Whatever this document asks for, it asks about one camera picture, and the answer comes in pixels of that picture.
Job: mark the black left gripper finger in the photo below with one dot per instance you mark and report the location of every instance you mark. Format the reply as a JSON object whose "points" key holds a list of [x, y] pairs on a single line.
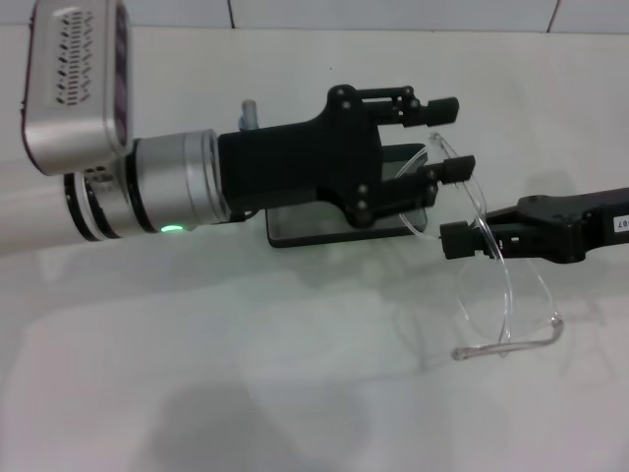
{"points": [[454, 169]]}

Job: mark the silver connector plug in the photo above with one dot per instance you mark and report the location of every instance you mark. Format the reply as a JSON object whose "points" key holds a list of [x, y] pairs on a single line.
{"points": [[248, 115]]}

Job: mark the black glasses case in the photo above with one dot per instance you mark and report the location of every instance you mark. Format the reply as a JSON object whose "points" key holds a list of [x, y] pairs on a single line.
{"points": [[319, 232]]}

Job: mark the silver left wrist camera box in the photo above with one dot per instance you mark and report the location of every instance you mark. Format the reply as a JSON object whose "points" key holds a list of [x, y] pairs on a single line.
{"points": [[74, 98]]}

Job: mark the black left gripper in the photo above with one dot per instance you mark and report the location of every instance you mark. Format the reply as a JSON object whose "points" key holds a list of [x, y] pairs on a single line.
{"points": [[295, 157]]}

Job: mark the clear white glasses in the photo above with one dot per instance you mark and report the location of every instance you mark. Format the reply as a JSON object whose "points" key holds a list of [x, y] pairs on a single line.
{"points": [[484, 310]]}

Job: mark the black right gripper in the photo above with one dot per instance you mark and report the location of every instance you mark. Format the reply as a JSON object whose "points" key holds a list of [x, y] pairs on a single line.
{"points": [[604, 221]]}

